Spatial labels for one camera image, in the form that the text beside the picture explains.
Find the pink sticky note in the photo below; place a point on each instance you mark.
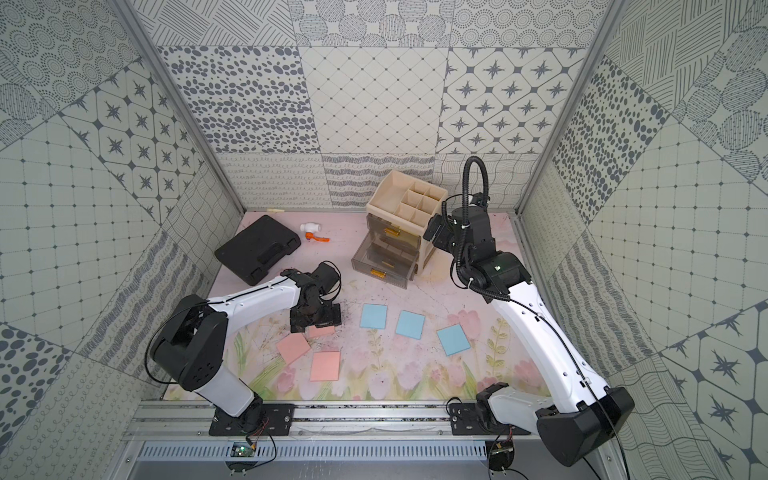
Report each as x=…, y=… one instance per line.
x=292, y=347
x=325, y=366
x=318, y=332

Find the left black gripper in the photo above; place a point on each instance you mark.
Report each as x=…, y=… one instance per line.
x=313, y=317

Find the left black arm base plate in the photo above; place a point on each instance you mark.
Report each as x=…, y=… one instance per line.
x=273, y=419

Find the blue sticky note left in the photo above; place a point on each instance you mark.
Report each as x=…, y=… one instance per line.
x=374, y=316

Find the black flat case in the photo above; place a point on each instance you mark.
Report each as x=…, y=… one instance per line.
x=251, y=253

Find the blue sticky note right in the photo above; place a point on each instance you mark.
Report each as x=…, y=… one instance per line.
x=453, y=340

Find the small green circuit board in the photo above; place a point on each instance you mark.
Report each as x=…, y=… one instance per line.
x=242, y=452

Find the beige drawer organizer cabinet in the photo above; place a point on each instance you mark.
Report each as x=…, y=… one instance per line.
x=409, y=203

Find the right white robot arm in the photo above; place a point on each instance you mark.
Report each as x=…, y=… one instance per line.
x=585, y=412

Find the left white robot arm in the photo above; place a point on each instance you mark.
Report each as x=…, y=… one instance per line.
x=189, y=346

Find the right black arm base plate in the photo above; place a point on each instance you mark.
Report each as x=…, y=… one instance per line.
x=465, y=420

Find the white valve orange handle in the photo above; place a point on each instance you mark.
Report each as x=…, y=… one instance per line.
x=312, y=230

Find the white slotted cable duct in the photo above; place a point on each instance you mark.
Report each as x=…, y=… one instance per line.
x=337, y=450

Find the blue sticky note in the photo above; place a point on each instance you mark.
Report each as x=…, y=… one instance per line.
x=410, y=325
x=374, y=316
x=453, y=340

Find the aluminium mounting rail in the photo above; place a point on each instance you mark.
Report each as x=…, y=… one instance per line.
x=335, y=420

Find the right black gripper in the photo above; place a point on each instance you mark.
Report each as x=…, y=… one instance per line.
x=441, y=240

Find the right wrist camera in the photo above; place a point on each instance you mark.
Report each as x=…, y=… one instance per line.
x=479, y=241

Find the blue sticky note middle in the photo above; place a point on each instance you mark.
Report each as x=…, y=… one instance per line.
x=410, y=325

